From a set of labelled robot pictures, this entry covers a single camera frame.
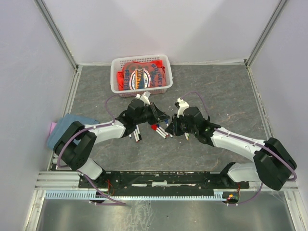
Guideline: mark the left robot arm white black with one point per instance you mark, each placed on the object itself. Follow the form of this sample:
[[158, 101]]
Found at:
[[76, 136]]

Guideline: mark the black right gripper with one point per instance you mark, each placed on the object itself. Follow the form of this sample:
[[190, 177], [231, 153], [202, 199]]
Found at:
[[173, 128]]

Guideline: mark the orange printed cloth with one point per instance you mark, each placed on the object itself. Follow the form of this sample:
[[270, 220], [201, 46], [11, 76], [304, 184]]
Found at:
[[142, 75]]

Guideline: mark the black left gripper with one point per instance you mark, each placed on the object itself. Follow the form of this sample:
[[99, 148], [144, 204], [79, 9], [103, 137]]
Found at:
[[158, 115]]

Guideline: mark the white plastic basket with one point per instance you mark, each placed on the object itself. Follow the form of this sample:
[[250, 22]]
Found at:
[[118, 64]]

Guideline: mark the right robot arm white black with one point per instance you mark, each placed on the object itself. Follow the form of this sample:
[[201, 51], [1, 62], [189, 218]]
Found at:
[[270, 163]]

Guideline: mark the white marker red eraser cap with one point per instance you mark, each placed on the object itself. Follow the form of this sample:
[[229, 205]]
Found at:
[[160, 129]]

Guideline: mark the uncapped white marker black end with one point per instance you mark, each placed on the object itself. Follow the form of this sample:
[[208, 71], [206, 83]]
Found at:
[[138, 132]]

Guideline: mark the blue cloth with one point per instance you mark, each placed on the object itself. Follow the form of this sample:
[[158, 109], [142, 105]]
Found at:
[[63, 124]]

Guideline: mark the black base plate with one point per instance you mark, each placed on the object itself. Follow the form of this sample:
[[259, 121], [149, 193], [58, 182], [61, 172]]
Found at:
[[162, 191]]

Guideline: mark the aluminium frame rail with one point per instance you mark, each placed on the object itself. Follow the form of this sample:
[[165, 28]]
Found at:
[[125, 179]]

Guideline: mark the circuit board with leds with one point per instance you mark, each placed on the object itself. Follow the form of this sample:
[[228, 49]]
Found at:
[[233, 198]]

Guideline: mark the uncapped white marker red end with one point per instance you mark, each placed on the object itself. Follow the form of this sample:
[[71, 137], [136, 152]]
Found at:
[[136, 136]]

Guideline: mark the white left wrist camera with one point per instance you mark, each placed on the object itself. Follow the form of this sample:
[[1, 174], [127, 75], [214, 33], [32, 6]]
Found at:
[[144, 97]]

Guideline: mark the pink cloth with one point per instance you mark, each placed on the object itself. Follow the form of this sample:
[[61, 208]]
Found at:
[[52, 127]]

